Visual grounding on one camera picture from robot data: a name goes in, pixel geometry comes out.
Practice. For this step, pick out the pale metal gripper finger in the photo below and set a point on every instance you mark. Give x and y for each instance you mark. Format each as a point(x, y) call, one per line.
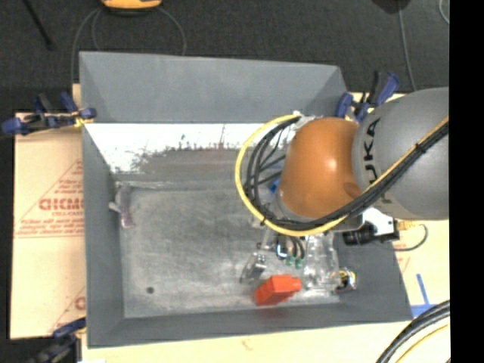
point(260, 267)
point(247, 271)

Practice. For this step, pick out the brown cardboard board red print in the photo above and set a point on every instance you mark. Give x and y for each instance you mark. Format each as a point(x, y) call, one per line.
point(45, 240)

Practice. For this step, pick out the small black and yellow thing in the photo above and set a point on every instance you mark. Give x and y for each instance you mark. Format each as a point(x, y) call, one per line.
point(346, 279)

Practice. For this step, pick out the black cylinder on white bracket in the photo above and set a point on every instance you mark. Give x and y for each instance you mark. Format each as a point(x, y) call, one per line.
point(361, 236)

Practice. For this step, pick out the red block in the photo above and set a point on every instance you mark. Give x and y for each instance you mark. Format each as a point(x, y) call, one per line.
point(278, 289)

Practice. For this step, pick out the clear plastic box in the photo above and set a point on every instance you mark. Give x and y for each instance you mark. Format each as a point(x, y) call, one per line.
point(321, 263)

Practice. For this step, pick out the grey metal bin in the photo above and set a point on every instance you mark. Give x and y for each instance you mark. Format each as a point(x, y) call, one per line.
point(189, 240)

